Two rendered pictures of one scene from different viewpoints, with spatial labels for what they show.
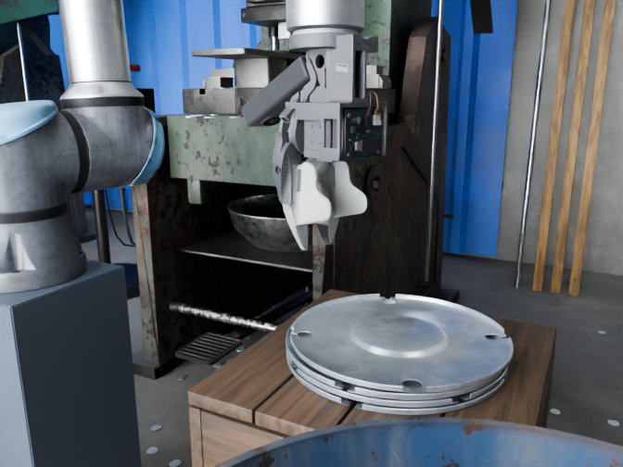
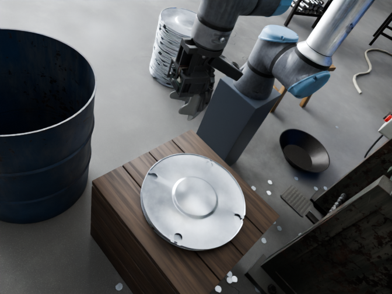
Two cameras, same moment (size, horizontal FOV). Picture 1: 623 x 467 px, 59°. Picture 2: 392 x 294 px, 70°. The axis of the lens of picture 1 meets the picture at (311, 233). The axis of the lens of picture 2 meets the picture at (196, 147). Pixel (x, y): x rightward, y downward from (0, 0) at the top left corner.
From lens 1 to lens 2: 0.90 m
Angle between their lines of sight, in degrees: 80
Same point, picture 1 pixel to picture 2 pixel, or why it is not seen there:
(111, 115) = (294, 58)
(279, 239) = not seen: hidden behind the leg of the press
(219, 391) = (187, 135)
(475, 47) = not seen: outside the picture
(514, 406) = (132, 216)
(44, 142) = (266, 46)
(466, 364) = (157, 204)
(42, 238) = (246, 74)
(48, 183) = (259, 60)
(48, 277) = (237, 84)
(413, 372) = (161, 182)
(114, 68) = (314, 41)
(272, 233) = not seen: hidden behind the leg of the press
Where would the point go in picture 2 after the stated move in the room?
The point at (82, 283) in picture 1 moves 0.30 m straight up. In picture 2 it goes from (240, 96) to (282, 15)
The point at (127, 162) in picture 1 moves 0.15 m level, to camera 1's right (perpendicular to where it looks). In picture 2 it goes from (284, 79) to (280, 107)
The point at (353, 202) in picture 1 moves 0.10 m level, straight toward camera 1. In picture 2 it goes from (184, 109) to (147, 90)
